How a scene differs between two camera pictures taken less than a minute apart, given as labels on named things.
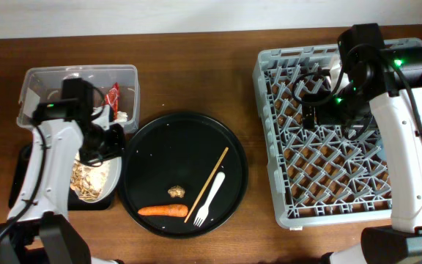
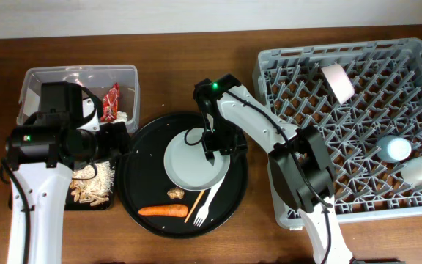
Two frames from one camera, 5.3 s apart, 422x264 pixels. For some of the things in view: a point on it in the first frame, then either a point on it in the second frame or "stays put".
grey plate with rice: x=93 y=182 to x=186 y=163
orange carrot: x=168 y=210 stays put
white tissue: x=121 y=116 stays put
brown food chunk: x=176 y=191 stays put
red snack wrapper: x=112 y=99 stays put
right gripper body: x=344 y=111 to x=226 y=136
